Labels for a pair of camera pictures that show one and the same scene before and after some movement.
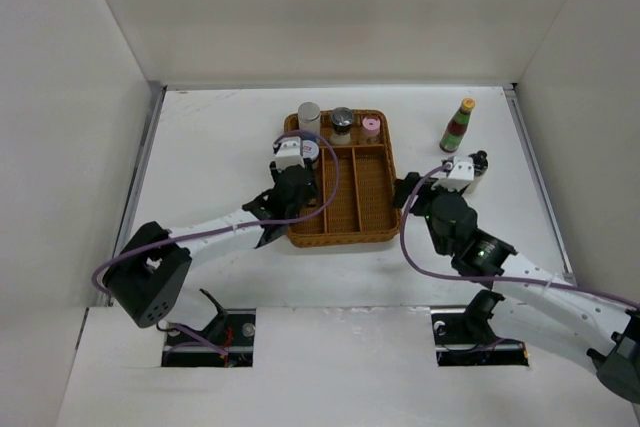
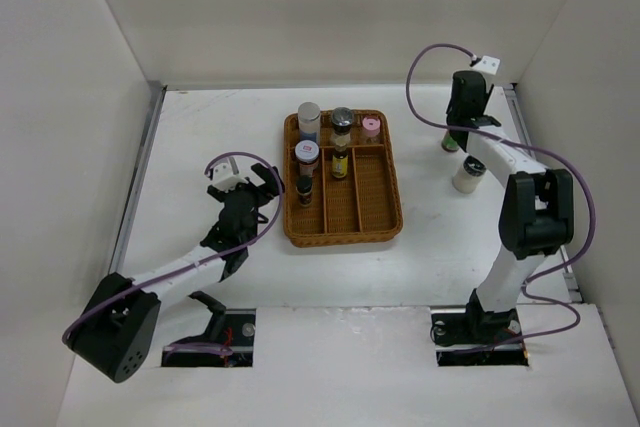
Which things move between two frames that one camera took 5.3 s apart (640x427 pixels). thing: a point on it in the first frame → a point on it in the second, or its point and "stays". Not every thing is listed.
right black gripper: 426,191 → 487,93
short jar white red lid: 310,149 stays
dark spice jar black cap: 341,119 stays
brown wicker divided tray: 357,199 stays
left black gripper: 311,194 → 271,186
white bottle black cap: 480,164 stays
